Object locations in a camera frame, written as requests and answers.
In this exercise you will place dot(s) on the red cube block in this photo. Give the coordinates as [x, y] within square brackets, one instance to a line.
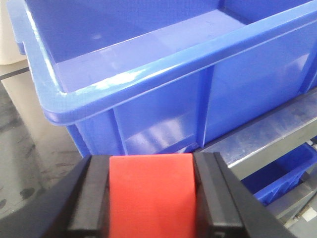
[152, 196]

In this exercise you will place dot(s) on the stainless steel shelf rack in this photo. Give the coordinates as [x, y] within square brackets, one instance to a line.
[35, 155]

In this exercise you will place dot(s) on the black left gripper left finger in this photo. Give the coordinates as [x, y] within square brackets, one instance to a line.
[76, 207]

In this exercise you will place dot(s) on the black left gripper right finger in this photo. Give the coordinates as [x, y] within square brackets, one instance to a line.
[224, 206]

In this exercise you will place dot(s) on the blue target bin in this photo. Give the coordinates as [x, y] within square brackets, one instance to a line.
[132, 77]

